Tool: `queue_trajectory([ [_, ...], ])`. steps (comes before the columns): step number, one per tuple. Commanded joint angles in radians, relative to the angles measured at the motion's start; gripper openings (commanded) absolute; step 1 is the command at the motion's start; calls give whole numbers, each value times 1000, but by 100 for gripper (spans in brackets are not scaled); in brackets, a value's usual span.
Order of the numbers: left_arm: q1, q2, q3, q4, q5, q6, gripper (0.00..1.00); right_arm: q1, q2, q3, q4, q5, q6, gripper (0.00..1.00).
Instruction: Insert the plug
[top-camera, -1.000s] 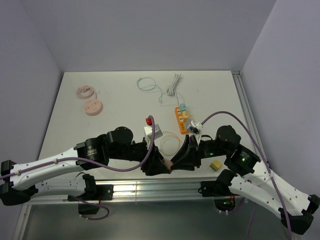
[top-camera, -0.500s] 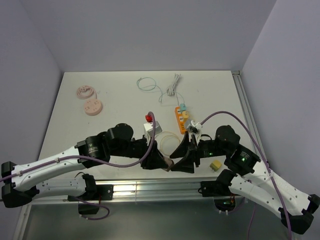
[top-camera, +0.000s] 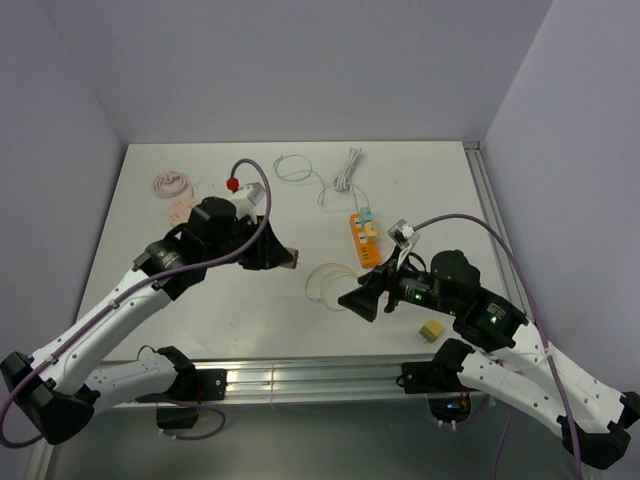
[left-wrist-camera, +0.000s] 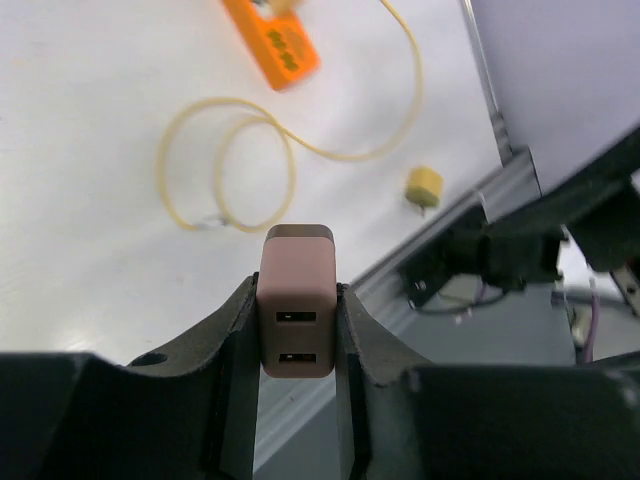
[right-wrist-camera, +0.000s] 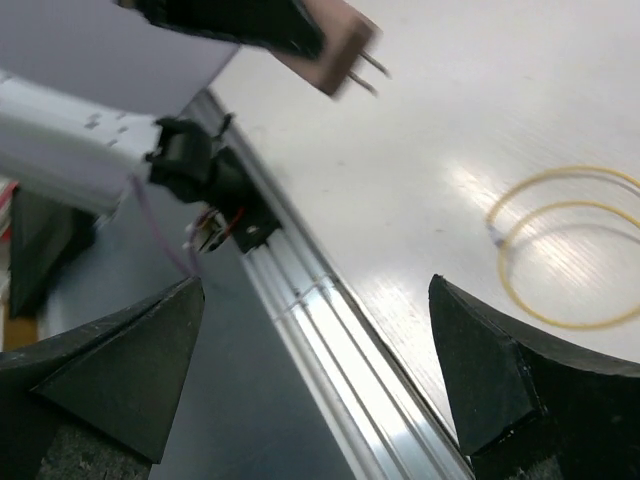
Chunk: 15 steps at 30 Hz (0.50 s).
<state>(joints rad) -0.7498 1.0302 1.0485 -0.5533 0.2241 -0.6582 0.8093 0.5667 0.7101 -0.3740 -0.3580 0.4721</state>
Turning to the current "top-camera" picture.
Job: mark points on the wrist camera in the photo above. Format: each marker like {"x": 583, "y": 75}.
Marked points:
{"x": 405, "y": 238}
{"x": 245, "y": 198}

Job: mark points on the aluminium front rail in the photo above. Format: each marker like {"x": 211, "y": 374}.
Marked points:
{"x": 325, "y": 380}

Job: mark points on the teal plug adapter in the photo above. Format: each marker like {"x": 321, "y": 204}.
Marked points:
{"x": 365, "y": 215}

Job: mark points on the dark yellow plug adapter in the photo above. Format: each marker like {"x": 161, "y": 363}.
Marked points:
{"x": 431, "y": 331}

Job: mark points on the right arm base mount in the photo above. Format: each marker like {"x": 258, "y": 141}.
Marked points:
{"x": 447, "y": 398}

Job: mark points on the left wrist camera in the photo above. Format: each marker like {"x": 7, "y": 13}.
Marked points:
{"x": 245, "y": 198}

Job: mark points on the aluminium side rail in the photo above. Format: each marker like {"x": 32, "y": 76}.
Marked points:
{"x": 490, "y": 209}

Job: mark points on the orange power strip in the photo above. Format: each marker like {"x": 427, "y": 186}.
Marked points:
{"x": 366, "y": 248}

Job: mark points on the pink plug adapter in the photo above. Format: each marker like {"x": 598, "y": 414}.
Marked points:
{"x": 294, "y": 258}

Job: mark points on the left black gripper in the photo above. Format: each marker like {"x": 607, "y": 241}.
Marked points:
{"x": 268, "y": 253}

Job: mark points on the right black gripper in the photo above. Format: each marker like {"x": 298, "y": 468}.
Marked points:
{"x": 362, "y": 299}

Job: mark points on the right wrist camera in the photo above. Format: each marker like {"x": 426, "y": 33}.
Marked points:
{"x": 405, "y": 238}

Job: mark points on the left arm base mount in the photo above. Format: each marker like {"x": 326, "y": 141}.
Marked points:
{"x": 189, "y": 407}

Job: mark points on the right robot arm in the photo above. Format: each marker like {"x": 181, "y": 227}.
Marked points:
{"x": 496, "y": 349}

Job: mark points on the pink round power socket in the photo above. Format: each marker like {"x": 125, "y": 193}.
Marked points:
{"x": 179, "y": 189}

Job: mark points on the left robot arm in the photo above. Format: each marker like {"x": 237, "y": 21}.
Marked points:
{"x": 160, "y": 275}

